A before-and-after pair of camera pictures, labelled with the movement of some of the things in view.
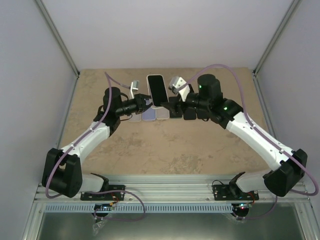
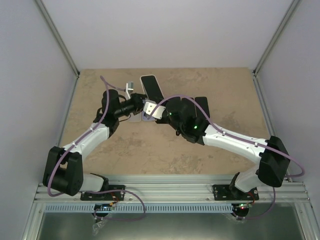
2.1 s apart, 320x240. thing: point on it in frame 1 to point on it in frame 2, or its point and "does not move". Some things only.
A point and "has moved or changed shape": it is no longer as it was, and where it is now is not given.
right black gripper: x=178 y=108 to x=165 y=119
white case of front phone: x=135 y=117 does not move
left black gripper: x=141 y=104 does not move
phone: x=158 y=92 has moved or changed shape
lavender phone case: x=150 y=114 does not move
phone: x=189 y=114 does not move
